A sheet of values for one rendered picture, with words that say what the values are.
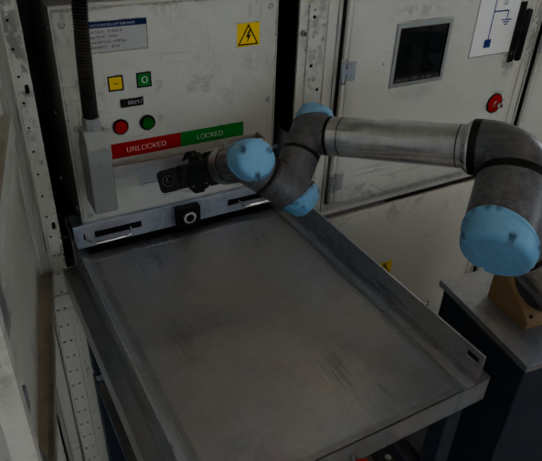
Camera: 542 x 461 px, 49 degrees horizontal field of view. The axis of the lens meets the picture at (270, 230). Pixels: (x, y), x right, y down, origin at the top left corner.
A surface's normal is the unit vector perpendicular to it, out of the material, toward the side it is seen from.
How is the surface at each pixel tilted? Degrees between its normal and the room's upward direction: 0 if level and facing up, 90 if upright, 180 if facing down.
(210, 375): 0
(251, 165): 61
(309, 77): 90
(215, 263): 0
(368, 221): 90
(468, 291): 0
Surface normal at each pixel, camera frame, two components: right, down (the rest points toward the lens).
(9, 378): 0.30, 0.53
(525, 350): 0.04, -0.84
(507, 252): -0.43, 0.80
